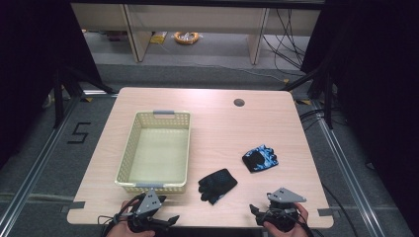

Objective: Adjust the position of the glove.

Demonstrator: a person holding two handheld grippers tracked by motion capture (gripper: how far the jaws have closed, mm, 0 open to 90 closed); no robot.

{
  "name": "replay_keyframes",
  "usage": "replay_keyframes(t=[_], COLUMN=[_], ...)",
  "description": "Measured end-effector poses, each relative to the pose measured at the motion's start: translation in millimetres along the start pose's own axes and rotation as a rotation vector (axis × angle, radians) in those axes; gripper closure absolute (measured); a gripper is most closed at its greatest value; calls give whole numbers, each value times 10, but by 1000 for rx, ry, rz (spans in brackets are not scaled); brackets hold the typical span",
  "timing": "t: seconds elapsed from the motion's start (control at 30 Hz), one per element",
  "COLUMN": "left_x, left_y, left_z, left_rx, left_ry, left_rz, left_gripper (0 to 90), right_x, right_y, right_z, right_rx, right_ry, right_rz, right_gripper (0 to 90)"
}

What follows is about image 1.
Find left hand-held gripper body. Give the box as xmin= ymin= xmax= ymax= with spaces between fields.
xmin=126 ymin=187 xmax=166 ymax=233

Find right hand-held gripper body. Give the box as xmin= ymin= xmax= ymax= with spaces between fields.
xmin=261 ymin=187 xmax=307 ymax=233

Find blue patterned black glove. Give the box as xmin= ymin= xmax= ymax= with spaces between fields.
xmin=241 ymin=143 xmax=280 ymax=174

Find cream plastic basket grey handles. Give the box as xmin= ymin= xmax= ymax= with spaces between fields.
xmin=114 ymin=110 xmax=192 ymax=196

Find person's right hand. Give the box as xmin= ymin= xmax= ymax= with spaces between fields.
xmin=263 ymin=202 xmax=309 ymax=237

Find person's left hand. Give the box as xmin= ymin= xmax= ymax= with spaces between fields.
xmin=107 ymin=200 xmax=156 ymax=237

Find black metal stand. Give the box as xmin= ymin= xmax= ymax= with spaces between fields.
xmin=280 ymin=48 xmax=334 ymax=130
xmin=51 ymin=61 xmax=117 ymax=129

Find black curtain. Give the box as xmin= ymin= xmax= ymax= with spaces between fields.
xmin=299 ymin=0 xmax=419 ymax=228
xmin=0 ymin=0 xmax=103 ymax=169

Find yellow packet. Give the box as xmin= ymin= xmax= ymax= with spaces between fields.
xmin=149 ymin=31 xmax=168 ymax=45

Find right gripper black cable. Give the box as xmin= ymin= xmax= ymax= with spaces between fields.
xmin=282 ymin=208 xmax=314 ymax=237

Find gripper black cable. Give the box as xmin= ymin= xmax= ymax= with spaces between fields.
xmin=97 ymin=193 xmax=143 ymax=237
xmin=282 ymin=208 xmax=314 ymax=237

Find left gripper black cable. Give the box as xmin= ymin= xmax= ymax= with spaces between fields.
xmin=97 ymin=193 xmax=143 ymax=237

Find black floor cable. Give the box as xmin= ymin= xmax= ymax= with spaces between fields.
xmin=320 ymin=182 xmax=361 ymax=237

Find aluminium floor rail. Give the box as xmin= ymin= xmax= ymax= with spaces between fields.
xmin=0 ymin=94 xmax=83 ymax=229
xmin=310 ymin=98 xmax=387 ymax=237

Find thin white floor cable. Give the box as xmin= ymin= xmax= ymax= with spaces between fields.
xmin=157 ymin=42 xmax=289 ymax=84

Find bundle of black floor cables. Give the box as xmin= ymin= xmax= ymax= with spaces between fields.
xmin=261 ymin=8 xmax=308 ymax=71

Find yellow cable coil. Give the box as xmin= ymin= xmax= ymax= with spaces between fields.
xmin=173 ymin=31 xmax=201 ymax=45

